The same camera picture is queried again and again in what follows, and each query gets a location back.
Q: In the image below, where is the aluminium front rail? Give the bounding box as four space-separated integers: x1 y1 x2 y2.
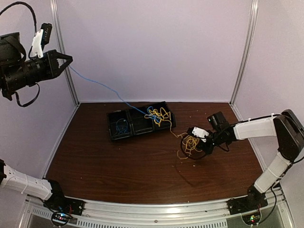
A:
17 188 295 228

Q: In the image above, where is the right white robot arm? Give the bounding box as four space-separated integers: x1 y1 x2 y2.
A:
190 109 304 210

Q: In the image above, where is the right aluminium frame post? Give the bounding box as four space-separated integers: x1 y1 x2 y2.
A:
229 0 259 106

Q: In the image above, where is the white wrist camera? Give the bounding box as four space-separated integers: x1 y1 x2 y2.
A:
187 126 209 139
28 23 52 59

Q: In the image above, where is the yellow cable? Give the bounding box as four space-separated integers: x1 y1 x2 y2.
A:
152 107 202 160

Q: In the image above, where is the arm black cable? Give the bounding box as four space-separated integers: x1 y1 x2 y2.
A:
179 135 231 160
0 1 40 34

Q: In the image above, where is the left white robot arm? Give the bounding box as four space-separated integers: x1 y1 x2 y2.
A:
0 29 73 211

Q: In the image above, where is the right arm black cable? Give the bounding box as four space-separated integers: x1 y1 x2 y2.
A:
179 135 231 160

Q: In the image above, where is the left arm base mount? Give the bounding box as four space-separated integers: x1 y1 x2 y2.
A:
42 198 85 227

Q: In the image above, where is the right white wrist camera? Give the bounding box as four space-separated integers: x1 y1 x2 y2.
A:
187 126 209 139

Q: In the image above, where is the left aluminium frame post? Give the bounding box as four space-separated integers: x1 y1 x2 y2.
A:
49 0 80 106

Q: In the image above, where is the aluminium frame post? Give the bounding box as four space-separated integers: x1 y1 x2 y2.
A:
49 0 80 106
229 0 259 106

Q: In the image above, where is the black three-compartment bin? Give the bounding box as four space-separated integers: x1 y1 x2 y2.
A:
107 101 176 141

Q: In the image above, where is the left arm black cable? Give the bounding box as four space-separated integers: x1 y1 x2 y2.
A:
0 1 40 34

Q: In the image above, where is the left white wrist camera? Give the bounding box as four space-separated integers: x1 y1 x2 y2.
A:
28 23 52 59

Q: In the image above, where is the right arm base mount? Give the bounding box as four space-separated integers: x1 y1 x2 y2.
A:
227 197 268 227

